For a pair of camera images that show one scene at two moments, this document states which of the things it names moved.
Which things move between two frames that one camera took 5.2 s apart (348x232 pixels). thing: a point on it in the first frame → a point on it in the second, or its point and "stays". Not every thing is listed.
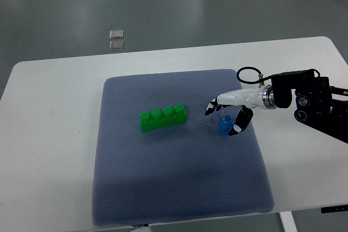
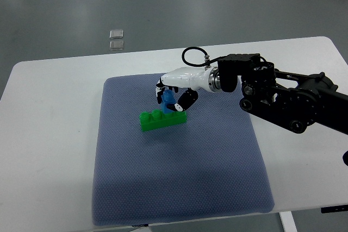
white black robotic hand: x=247 y=98 → x=191 y=78
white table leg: x=287 y=221 stays
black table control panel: x=334 y=209 stays
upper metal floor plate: x=116 y=34 stays
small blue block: x=225 y=124 → x=168 y=97
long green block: x=159 y=119 stays
